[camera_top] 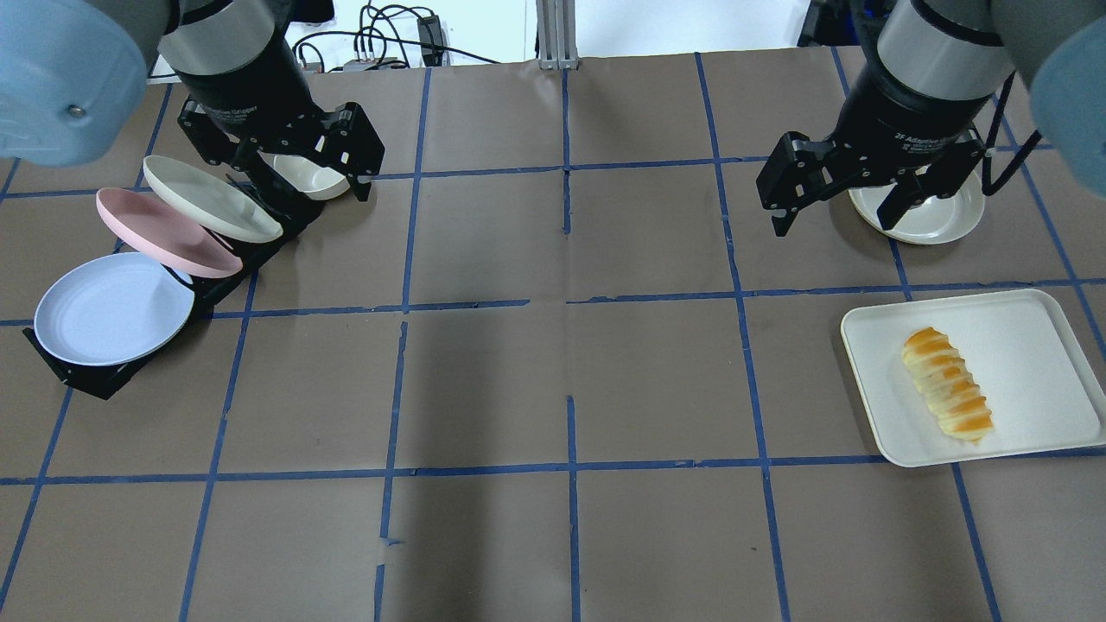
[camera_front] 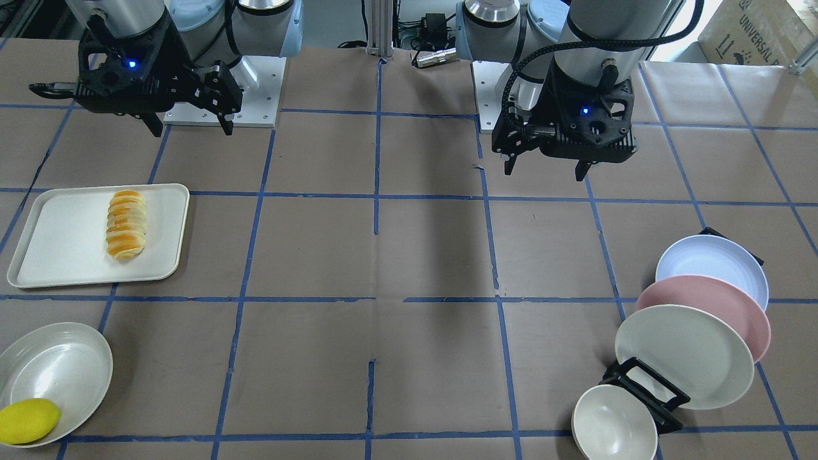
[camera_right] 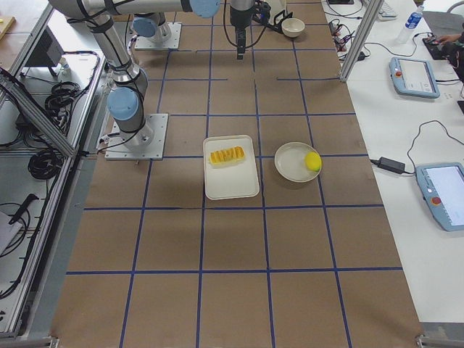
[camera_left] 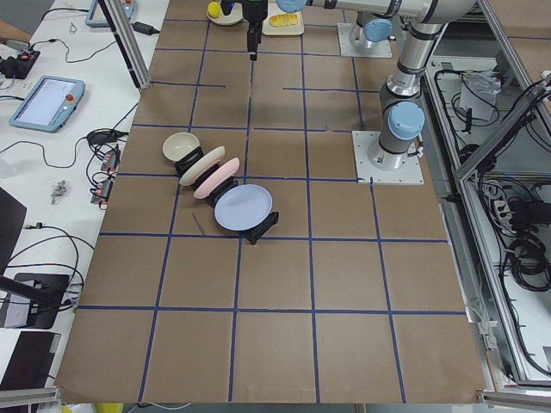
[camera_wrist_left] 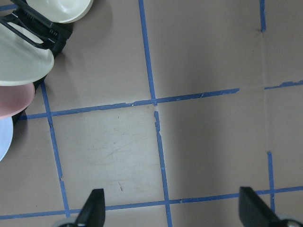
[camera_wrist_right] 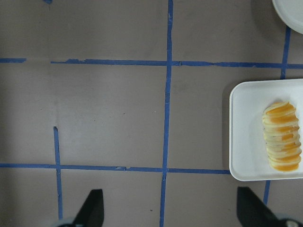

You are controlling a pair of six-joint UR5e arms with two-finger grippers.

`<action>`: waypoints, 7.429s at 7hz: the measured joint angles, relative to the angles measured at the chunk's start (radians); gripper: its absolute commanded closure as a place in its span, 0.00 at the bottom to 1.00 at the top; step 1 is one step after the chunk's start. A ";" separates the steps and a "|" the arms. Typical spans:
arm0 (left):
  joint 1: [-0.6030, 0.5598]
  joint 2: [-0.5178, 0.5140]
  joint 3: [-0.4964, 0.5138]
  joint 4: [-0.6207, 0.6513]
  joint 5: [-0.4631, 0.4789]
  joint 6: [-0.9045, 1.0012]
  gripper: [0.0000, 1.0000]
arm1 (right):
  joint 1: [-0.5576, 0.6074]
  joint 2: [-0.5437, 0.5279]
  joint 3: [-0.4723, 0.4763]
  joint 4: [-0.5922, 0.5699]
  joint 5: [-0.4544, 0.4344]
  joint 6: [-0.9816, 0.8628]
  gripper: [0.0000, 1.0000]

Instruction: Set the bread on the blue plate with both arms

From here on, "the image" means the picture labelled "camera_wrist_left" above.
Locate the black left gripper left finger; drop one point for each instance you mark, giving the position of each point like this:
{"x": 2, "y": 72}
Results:
{"x": 93, "y": 213}

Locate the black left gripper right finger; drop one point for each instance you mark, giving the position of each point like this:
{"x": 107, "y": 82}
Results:
{"x": 253, "y": 212}

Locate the blue plate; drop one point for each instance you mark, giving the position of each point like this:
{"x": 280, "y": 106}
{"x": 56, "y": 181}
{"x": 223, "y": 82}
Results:
{"x": 6, "y": 135}

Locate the pink plate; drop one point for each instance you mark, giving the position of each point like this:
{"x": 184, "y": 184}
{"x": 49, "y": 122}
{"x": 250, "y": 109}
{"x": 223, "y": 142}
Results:
{"x": 14, "y": 99}

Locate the cream plate in rack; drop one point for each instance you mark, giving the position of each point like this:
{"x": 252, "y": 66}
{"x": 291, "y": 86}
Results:
{"x": 20, "y": 62}

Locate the black plate rack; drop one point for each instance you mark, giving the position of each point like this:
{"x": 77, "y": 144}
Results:
{"x": 53, "y": 35}

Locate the cream bowl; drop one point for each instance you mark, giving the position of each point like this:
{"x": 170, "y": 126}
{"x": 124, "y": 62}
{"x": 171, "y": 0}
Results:
{"x": 61, "y": 11}

